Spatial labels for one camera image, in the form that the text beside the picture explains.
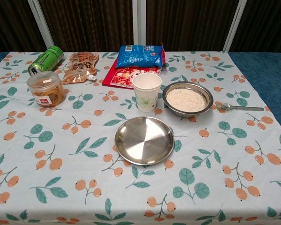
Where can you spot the floral fruit print tablecloth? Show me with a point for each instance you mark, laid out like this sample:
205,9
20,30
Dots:
61,140

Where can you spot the white metal frame post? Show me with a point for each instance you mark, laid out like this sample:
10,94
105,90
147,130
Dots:
41,23
235,24
139,22

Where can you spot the metal spoon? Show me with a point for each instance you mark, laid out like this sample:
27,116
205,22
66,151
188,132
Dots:
234,107

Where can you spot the red snack package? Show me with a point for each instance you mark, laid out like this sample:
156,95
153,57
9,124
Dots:
118,76

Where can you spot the steel bowl of rice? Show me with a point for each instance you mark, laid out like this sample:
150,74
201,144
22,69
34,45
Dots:
187,99

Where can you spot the blue snack bag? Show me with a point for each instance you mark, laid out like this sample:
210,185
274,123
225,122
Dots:
140,57

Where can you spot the white floral paper cup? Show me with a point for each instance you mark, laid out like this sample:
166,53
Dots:
146,93

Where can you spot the green drink can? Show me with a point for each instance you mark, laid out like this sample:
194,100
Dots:
46,60

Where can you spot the clear jar of rubber bands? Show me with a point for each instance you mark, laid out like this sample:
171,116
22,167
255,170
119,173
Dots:
46,90

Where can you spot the round steel plate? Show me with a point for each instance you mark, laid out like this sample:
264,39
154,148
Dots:
144,140

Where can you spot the brown spouted drink pouch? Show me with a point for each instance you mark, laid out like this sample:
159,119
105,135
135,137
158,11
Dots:
79,68

